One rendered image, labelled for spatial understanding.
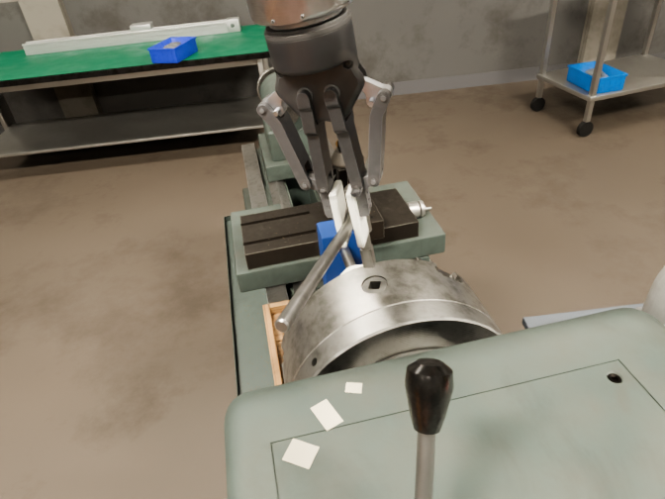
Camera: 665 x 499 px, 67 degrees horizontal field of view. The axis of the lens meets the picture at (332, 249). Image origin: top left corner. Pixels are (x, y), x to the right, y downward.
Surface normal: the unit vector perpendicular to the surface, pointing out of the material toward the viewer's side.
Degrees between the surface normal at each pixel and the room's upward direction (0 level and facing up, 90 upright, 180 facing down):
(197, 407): 0
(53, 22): 90
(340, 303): 24
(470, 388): 0
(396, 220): 0
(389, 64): 90
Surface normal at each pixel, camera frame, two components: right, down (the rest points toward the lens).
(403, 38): 0.08, 0.58
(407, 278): 0.08, -0.83
